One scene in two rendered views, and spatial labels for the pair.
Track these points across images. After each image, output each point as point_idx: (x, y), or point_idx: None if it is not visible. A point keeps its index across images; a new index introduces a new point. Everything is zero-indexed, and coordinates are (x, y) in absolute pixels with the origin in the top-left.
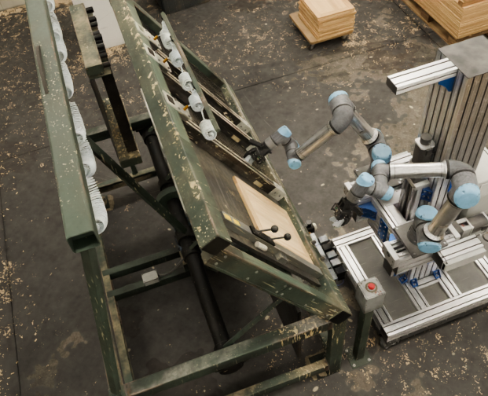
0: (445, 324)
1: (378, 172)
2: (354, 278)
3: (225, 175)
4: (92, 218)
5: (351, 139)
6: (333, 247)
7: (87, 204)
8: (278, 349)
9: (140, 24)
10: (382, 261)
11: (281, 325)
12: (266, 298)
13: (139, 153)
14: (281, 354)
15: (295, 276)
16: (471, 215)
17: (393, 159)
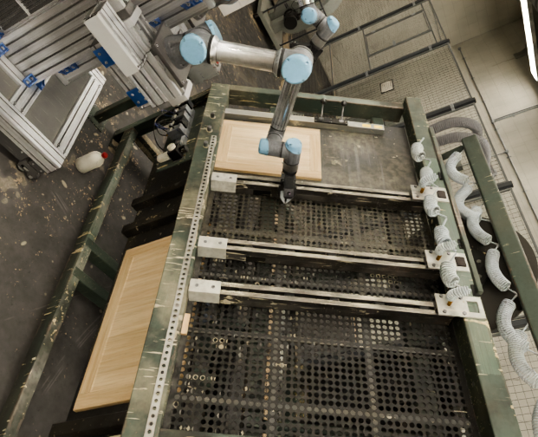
0: None
1: (318, 14)
2: (82, 124)
3: (335, 179)
4: (474, 141)
5: None
6: (174, 118)
7: (479, 145)
8: (134, 192)
9: (472, 325)
10: (41, 95)
11: (119, 199)
12: (112, 229)
13: (296, 361)
14: (135, 186)
15: (109, 196)
16: None
17: (123, 37)
